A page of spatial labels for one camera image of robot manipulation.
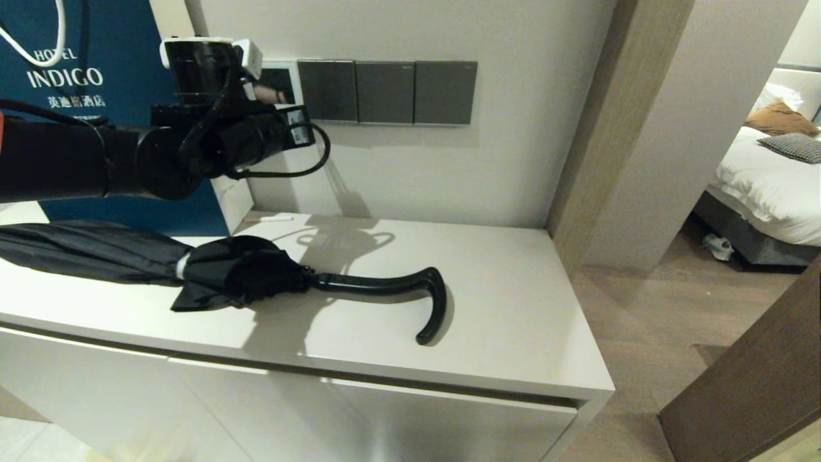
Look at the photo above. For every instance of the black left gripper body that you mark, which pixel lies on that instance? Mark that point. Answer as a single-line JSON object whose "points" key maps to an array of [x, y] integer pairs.
{"points": [[247, 141]]}

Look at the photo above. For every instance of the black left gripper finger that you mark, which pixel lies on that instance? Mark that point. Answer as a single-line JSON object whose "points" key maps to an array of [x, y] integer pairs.
{"points": [[300, 136], [295, 117]]}

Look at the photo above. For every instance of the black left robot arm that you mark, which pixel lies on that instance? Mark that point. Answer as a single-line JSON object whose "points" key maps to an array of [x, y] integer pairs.
{"points": [[64, 157]]}

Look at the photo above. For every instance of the white wall thermostat panel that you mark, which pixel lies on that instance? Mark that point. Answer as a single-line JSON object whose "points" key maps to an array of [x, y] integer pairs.
{"points": [[285, 80]]}

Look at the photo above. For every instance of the black folded umbrella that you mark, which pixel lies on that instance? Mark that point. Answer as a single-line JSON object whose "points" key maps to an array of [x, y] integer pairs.
{"points": [[237, 273]]}

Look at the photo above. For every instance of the blue Hotel Indigo paper bag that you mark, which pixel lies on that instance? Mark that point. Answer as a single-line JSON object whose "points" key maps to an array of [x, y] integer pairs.
{"points": [[83, 38]]}

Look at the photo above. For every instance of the white cabinet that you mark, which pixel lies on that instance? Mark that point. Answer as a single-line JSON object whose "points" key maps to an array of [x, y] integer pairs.
{"points": [[513, 321]]}

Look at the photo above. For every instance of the white and teal sneaker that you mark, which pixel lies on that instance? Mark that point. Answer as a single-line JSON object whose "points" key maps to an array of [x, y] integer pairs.
{"points": [[718, 247]]}

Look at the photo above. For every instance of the bed with white duvet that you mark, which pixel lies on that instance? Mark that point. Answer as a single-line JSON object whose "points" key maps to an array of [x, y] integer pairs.
{"points": [[763, 192]]}

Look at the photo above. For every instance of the brown cushion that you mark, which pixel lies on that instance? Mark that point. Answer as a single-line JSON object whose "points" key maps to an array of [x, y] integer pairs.
{"points": [[779, 120]]}

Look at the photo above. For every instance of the white pillow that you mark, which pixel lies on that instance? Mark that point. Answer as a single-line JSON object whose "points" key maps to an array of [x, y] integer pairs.
{"points": [[779, 95]]}

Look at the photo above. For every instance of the houndstooth patterned cushion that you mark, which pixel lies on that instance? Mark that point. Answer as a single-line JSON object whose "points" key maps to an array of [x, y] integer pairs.
{"points": [[795, 147]]}

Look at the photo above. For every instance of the brown wooden door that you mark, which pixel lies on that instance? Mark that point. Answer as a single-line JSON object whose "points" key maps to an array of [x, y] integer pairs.
{"points": [[757, 378]]}

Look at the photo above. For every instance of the dark grey three-gang wall switch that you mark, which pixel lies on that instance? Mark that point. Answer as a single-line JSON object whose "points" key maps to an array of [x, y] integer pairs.
{"points": [[327, 91]]}

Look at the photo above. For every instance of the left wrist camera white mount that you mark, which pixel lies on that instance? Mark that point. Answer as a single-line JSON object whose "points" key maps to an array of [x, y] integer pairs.
{"points": [[208, 67]]}

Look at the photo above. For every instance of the grey single rocker switch panel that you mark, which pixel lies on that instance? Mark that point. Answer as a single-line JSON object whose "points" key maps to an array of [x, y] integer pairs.
{"points": [[385, 93], [445, 93]]}

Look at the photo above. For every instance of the light wooden door frame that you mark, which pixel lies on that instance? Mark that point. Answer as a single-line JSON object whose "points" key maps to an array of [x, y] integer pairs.
{"points": [[609, 160]]}

